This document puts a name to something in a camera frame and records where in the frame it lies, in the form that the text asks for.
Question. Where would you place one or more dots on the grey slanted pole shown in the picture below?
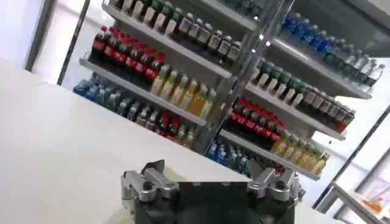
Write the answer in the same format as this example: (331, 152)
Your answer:
(41, 33)

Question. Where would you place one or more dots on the plastic bag with orange item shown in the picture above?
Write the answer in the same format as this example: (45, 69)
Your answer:
(374, 204)

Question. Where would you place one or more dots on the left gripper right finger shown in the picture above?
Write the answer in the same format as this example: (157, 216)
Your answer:
(274, 184)

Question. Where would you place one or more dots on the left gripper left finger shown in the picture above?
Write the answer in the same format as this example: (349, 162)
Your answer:
(152, 184)

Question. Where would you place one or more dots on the green shirt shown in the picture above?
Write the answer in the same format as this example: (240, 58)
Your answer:
(174, 176)

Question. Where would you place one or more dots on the white side table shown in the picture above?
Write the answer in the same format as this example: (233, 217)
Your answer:
(344, 198)

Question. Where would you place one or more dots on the black slanted pole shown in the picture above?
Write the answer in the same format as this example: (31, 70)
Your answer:
(353, 155)
(74, 39)

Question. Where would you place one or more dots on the shelf unit with bottles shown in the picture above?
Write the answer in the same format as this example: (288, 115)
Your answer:
(170, 70)
(289, 100)

